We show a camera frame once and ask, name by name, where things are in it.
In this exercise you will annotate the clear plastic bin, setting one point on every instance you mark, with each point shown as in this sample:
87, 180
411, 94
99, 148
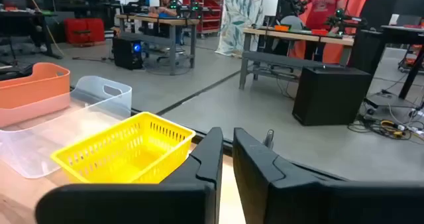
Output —
99, 118

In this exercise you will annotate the red tray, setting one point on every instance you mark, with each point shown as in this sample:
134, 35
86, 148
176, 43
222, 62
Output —
319, 32

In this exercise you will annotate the black tabletop robot arm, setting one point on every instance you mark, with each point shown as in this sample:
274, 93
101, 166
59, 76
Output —
293, 3
192, 9
344, 20

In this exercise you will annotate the red crate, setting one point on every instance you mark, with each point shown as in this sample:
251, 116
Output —
83, 30

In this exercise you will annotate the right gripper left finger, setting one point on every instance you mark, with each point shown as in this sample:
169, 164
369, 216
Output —
132, 204

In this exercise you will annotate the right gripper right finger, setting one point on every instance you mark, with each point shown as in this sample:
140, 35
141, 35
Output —
331, 204

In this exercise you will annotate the black computer tower blue light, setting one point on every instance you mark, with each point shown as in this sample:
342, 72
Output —
124, 55

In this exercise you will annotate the black computer case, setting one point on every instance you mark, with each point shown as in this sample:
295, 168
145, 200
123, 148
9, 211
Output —
331, 94

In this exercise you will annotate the black desk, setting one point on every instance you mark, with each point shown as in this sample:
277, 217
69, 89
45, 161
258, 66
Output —
20, 15
404, 35

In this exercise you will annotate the black frame hook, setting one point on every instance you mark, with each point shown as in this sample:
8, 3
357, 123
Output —
268, 138

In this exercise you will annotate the wooden top workbench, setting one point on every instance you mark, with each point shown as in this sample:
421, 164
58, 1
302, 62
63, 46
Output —
155, 20
291, 35

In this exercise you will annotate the orange plastic bin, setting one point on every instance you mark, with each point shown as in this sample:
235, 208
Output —
33, 85

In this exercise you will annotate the orange tray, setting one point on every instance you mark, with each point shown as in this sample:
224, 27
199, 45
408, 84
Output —
282, 28

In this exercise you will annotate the yellow plastic basket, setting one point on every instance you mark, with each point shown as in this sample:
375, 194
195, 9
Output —
132, 157

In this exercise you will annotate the person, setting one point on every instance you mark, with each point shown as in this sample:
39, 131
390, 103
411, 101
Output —
323, 7
165, 2

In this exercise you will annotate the leaf print curtain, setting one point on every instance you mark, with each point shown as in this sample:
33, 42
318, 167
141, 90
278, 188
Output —
238, 18

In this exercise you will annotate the red bin shelf rack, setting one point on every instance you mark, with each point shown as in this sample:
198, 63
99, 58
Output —
208, 18

